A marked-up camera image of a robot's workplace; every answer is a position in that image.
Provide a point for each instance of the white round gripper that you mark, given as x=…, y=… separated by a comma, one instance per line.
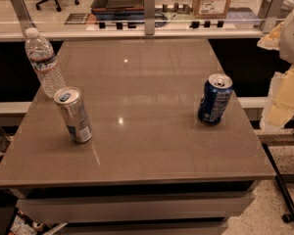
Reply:
x=293, y=38

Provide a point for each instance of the blue soda can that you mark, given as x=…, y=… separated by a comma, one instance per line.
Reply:
x=216, y=95

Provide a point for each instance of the silver redbull can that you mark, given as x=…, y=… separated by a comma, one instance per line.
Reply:
x=70, y=104

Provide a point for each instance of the brown cardboard box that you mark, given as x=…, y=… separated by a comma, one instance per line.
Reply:
x=210, y=9

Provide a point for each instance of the black floor stand bar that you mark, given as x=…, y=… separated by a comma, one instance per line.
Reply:
x=288, y=217

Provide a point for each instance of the clear plastic water bottle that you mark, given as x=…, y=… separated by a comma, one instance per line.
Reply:
x=44, y=62

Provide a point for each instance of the grey drawer cabinet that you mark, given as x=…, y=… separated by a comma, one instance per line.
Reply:
x=201, y=208

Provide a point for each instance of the glass railing panel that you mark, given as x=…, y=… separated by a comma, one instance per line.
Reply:
x=158, y=20

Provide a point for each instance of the right metal railing post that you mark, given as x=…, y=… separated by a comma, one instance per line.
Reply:
x=268, y=13

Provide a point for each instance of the metal railing post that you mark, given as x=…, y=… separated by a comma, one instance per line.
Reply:
x=22, y=14
x=149, y=17
x=268, y=13

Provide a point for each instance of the middle metal railing post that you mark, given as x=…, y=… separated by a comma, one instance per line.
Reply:
x=149, y=17

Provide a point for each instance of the left metal railing post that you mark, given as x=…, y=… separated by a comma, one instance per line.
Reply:
x=22, y=14

